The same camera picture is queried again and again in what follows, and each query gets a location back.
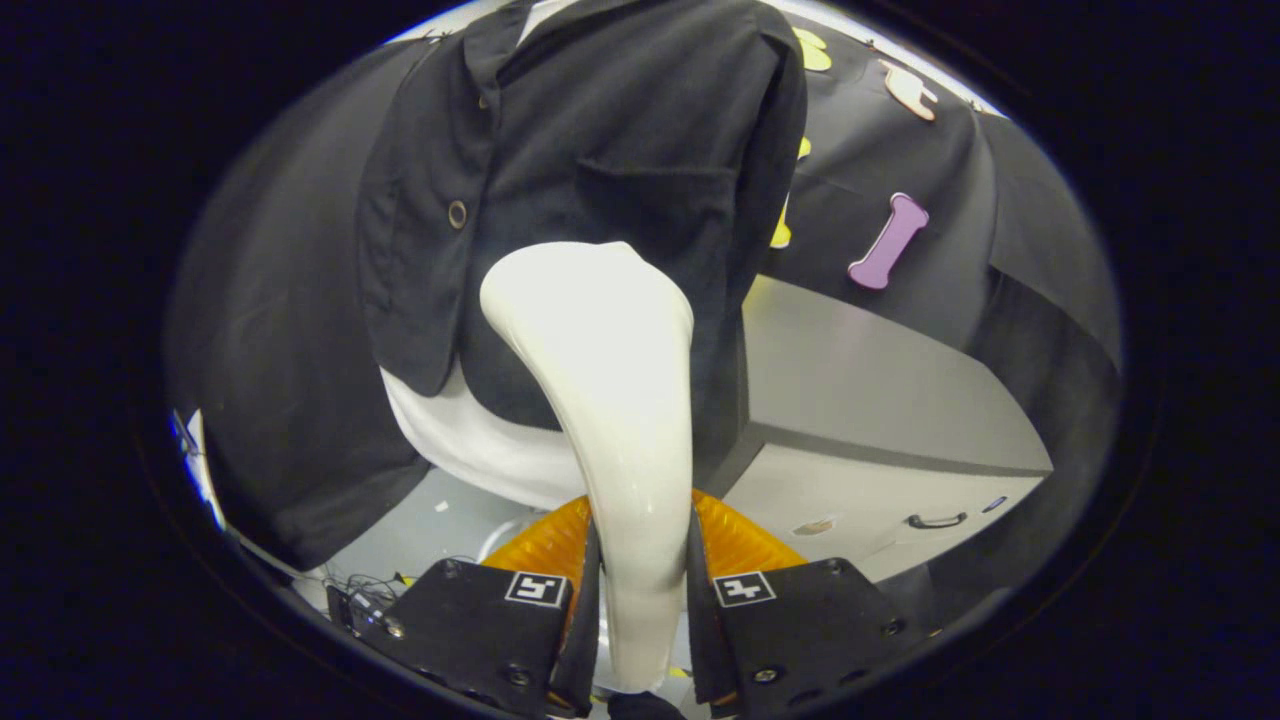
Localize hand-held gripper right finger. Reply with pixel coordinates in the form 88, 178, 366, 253
685, 490, 936, 711

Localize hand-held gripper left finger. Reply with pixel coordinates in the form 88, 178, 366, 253
345, 495, 601, 716

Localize black suit jacket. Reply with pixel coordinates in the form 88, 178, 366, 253
355, 0, 809, 491

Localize small black device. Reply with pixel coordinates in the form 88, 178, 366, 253
328, 585, 393, 637

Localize grey cabinet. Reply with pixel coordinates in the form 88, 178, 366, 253
700, 275, 1054, 583

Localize black backdrop cloth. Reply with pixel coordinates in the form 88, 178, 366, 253
165, 10, 1123, 601

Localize black floor cables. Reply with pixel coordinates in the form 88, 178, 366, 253
322, 568, 426, 603

